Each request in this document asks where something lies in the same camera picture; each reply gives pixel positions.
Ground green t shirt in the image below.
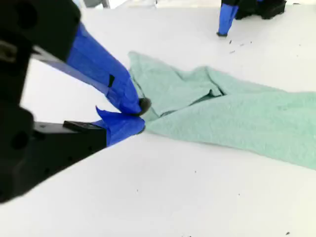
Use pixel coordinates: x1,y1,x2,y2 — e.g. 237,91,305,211
127,51,316,171

